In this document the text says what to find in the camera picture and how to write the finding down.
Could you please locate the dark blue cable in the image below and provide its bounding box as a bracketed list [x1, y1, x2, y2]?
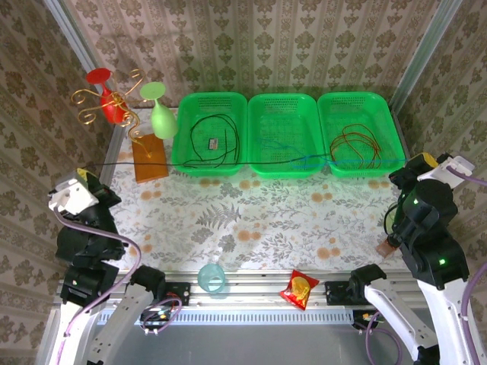
[288, 154, 407, 170]

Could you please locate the orange cable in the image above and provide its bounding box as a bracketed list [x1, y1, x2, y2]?
[329, 131, 383, 168]

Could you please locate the thick black cable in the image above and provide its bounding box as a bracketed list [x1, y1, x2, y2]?
[189, 113, 241, 169]

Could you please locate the thin light blue cable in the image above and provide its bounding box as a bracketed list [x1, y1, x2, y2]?
[260, 137, 305, 160]

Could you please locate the brown spice bottle black cap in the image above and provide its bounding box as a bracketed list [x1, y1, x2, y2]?
[376, 235, 400, 259]

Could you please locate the red plastic goblet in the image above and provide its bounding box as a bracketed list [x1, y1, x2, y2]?
[85, 67, 129, 125]

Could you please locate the light green plastic goblet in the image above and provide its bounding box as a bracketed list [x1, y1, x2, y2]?
[139, 81, 179, 141]

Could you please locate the green perforated plastic basket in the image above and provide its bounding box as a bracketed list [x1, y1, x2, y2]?
[317, 90, 405, 179]
[247, 93, 326, 178]

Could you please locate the black controller board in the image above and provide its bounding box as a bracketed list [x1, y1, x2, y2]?
[352, 309, 384, 330]
[139, 309, 173, 331]

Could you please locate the floral patterned tablecloth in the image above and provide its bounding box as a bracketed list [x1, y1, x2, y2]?
[81, 108, 442, 273]

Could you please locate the green basket with sticker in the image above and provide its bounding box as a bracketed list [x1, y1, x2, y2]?
[170, 92, 249, 178]

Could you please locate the teal translucent cup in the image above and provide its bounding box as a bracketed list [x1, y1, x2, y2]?
[197, 263, 226, 294]

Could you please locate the red snack packet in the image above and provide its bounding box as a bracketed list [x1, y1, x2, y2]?
[279, 268, 320, 312]

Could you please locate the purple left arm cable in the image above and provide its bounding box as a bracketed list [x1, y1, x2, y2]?
[53, 207, 183, 365]

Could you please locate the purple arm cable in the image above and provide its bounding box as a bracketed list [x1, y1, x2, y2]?
[364, 163, 487, 365]
[53, 207, 183, 365]

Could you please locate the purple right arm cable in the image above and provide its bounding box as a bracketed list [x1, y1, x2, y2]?
[364, 163, 487, 365]

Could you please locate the gold wire stand wooden base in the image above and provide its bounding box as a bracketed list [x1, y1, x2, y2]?
[71, 68, 170, 183]

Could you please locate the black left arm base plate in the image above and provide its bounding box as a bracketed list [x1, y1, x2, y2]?
[123, 281, 191, 307]

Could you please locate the aluminium frame post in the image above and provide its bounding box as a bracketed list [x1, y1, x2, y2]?
[390, 0, 463, 111]
[40, 0, 100, 73]

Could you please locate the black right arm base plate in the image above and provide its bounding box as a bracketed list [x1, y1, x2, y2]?
[325, 280, 355, 307]

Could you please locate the white slotted cable duct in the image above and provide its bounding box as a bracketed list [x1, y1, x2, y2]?
[67, 308, 353, 326]

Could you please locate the aluminium frame rail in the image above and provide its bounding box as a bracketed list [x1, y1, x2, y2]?
[53, 270, 471, 309]

